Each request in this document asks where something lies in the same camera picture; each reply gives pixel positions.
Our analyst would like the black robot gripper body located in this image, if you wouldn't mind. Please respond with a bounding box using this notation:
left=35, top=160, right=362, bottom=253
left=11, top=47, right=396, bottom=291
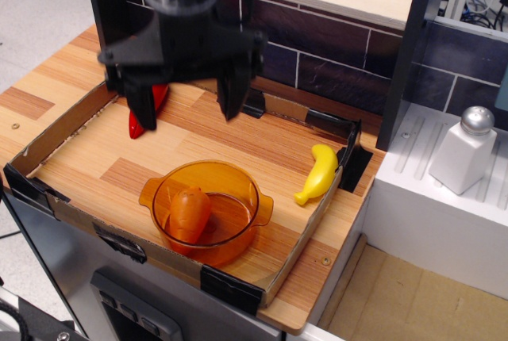
left=98, top=0, right=266, bottom=83

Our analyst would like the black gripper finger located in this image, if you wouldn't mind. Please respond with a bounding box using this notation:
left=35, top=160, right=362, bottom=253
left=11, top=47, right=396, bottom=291
left=123, top=75, right=156, bottom=131
left=217, top=61, right=252, bottom=121

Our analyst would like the orange toy carrot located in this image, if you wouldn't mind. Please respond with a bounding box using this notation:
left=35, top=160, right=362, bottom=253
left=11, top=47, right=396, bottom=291
left=165, top=186, right=211, bottom=243

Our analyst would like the transparent orange plastic pot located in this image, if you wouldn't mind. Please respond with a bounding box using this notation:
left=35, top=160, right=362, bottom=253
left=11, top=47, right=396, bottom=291
left=139, top=160, right=274, bottom=266

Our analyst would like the cardboard fence with black tape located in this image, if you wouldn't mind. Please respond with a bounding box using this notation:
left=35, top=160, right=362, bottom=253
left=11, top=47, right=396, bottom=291
left=1, top=81, right=385, bottom=328

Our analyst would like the red toy chili pepper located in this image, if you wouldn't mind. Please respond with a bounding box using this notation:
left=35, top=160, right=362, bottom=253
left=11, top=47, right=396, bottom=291
left=129, top=84, right=168, bottom=139

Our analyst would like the yellow toy banana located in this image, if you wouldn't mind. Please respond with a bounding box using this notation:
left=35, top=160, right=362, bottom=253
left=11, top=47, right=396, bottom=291
left=294, top=144, right=339, bottom=205

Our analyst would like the silver toy oven front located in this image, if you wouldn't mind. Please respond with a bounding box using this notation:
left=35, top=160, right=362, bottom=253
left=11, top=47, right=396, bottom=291
left=3, top=193, right=286, bottom=340

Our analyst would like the white salt shaker silver cap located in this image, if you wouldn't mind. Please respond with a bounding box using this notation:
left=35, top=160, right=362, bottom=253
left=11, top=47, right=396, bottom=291
left=429, top=105, right=497, bottom=195

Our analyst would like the dark grey vertical post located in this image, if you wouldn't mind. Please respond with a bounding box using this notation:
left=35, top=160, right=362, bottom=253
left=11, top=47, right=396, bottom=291
left=376, top=0, right=441, bottom=151

